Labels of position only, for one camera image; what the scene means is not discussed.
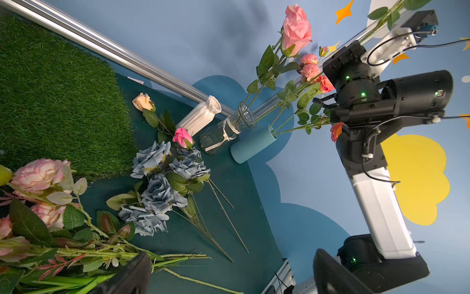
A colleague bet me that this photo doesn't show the pink flower bouquet pile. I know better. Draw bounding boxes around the pink flower bouquet pile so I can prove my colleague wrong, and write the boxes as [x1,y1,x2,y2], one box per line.
[0,157,245,294]

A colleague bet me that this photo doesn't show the two-bloom coral rose stem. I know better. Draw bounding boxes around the two-bloom coral rose stem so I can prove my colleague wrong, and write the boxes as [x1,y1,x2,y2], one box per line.
[330,122,344,143]

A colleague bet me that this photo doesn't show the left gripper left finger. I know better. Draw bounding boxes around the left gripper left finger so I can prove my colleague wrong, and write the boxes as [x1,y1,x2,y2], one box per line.
[91,252,152,294]

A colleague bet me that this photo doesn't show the green artificial grass mat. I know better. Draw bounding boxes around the green artificial grass mat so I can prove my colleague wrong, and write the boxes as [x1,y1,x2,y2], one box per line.
[1,15,137,178]

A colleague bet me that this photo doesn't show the magenta rosebud stem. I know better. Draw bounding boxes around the magenta rosebud stem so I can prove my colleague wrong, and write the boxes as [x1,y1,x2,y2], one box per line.
[172,127,236,210]

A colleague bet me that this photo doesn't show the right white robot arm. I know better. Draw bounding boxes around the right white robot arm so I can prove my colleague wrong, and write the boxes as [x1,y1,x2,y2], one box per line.
[324,41,454,294]

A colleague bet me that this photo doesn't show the clear glass vase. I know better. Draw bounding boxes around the clear glass vase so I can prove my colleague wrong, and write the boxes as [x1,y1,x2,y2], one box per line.
[199,102,256,156]

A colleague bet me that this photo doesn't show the white ribbed ceramic vase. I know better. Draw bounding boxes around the white ribbed ceramic vase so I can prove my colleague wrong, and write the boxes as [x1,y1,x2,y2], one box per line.
[176,96,222,137]

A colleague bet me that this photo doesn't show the tall pink spray stem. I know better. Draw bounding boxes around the tall pink spray stem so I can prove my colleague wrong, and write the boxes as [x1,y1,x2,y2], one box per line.
[361,0,430,42]

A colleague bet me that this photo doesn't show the peach rosebud stem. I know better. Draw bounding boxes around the peach rosebud stem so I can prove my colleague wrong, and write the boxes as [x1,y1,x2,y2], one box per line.
[132,93,176,143]

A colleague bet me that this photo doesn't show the teal cylinder vase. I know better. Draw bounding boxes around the teal cylinder vase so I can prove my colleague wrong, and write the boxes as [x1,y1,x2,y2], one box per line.
[230,126,277,164]

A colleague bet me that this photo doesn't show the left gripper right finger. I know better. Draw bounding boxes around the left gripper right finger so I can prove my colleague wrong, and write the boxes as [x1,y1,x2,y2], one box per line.
[313,249,373,294]

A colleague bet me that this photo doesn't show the pink rose spray stem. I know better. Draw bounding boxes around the pink rose spray stem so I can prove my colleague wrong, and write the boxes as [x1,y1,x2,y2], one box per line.
[277,47,336,134]

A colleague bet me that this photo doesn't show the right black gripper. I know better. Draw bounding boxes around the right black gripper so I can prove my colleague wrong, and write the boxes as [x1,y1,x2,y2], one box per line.
[323,40,380,109]

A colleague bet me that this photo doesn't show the horizontal aluminium frame bar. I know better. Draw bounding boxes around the horizontal aluminium frame bar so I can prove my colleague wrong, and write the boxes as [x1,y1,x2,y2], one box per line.
[0,0,236,116]

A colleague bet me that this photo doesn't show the blue grey fabric flowers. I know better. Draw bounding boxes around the blue grey fabric flowers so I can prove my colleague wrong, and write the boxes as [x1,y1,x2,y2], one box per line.
[105,140,250,263]

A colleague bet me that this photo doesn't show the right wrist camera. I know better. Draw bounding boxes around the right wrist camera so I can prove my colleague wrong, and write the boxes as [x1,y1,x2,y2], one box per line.
[361,10,438,78]

